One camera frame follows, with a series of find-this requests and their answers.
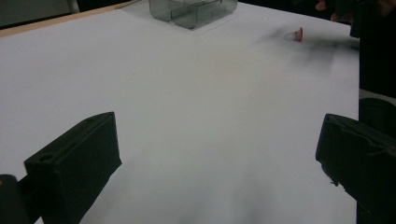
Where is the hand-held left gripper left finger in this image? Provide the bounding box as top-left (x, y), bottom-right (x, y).
top-left (23, 111), bottom-right (122, 224)

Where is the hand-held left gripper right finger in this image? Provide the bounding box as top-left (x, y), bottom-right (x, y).
top-left (315, 113), bottom-right (396, 218)

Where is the small red and clear pushpin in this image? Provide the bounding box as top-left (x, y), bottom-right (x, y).
top-left (284, 26), bottom-right (304, 43)

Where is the grey translucent plastic organizer box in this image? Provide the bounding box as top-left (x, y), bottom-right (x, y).
top-left (148, 0), bottom-right (239, 31)

